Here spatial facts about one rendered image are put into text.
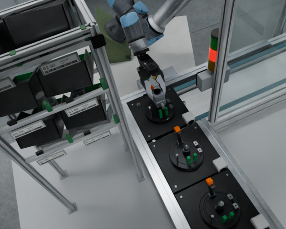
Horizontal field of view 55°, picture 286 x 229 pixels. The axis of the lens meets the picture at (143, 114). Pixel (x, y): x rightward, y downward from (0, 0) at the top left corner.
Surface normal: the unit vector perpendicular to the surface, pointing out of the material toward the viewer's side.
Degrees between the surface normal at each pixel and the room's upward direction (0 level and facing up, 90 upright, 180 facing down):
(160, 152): 0
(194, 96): 0
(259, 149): 0
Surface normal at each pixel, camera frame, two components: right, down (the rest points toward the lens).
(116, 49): 0.08, 0.80
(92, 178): -0.12, -0.58
